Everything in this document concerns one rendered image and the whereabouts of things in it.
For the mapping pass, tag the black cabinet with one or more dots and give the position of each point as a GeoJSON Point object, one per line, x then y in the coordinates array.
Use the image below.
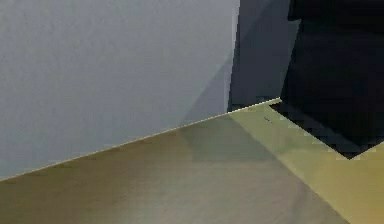
{"type": "Point", "coordinates": [336, 76]}

